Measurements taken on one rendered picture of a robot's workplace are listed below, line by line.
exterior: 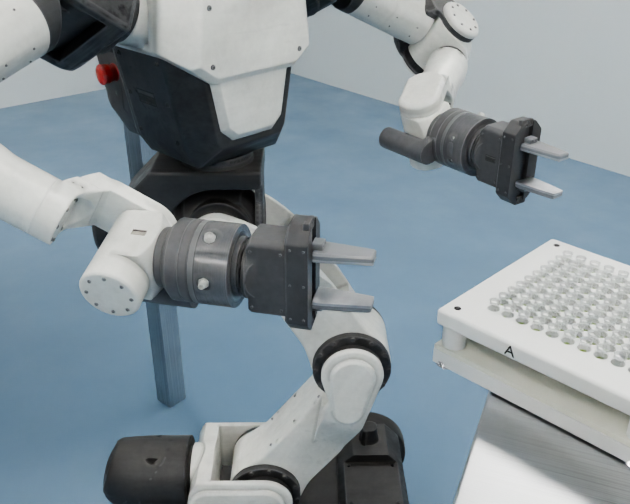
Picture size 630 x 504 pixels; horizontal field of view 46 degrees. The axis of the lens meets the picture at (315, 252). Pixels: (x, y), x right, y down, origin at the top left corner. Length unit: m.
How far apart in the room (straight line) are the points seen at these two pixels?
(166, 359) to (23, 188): 1.39
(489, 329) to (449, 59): 0.64
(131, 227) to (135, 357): 1.67
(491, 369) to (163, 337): 1.39
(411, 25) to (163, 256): 0.75
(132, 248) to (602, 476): 0.50
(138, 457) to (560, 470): 0.99
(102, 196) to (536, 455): 0.51
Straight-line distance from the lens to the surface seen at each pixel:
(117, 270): 0.76
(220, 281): 0.74
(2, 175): 0.80
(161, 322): 2.06
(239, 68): 1.08
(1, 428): 2.30
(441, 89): 1.19
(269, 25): 1.10
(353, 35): 5.17
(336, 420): 1.39
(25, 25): 0.93
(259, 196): 1.22
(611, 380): 0.75
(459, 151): 1.09
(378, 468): 1.74
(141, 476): 1.56
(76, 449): 2.16
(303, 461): 1.51
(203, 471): 1.53
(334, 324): 1.31
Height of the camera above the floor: 1.39
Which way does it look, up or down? 28 degrees down
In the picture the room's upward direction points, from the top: straight up
